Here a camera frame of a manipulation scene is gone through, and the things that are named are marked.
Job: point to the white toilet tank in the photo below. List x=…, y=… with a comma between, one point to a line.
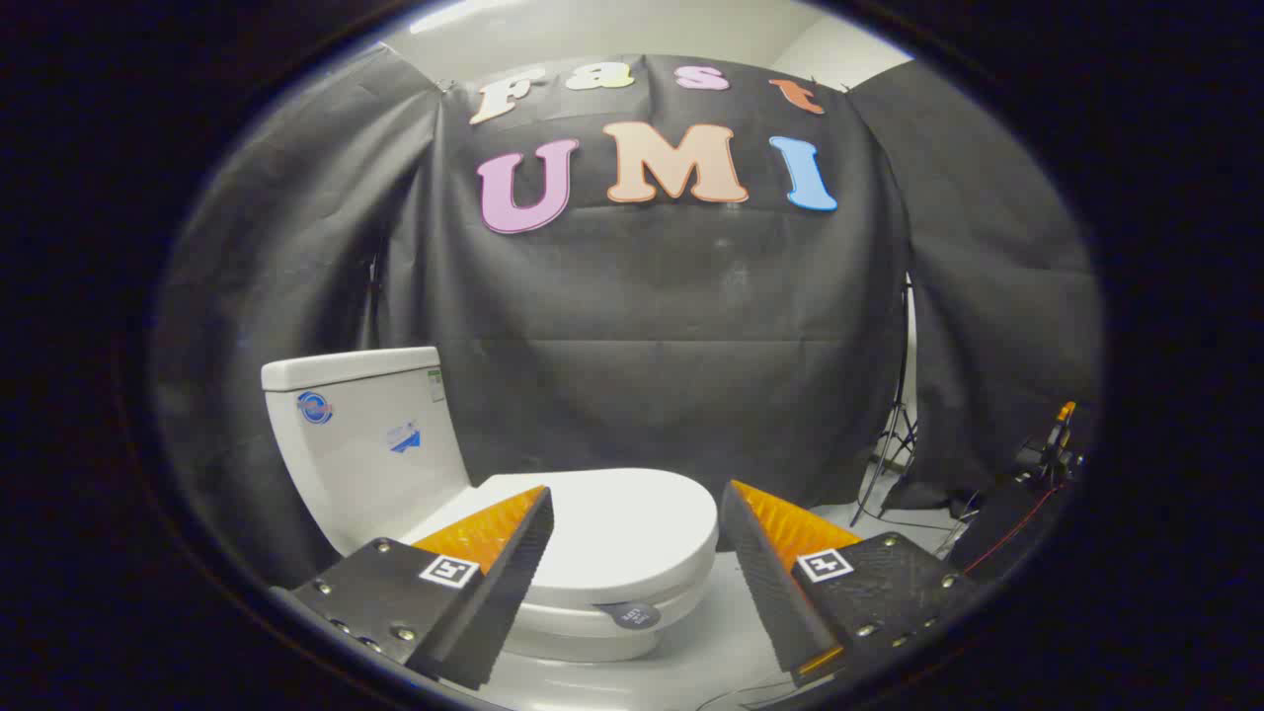
x=365, y=444

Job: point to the white toilet bowl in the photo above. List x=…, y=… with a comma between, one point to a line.
x=592, y=648

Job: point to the black backdrop cloth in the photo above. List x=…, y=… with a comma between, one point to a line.
x=642, y=346

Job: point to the white toilet seat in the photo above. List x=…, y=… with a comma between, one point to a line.
x=563, y=617

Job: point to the black device with orange tip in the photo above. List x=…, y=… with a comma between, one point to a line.
x=1007, y=513

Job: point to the black lid pull tab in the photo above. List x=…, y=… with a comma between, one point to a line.
x=632, y=616

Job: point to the white toilet lid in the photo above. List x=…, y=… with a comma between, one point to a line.
x=622, y=528

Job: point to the black tripod stand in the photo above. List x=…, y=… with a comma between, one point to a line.
x=897, y=415

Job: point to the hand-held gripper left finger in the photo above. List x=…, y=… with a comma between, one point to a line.
x=513, y=583

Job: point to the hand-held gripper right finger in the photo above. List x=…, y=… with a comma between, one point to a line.
x=765, y=583

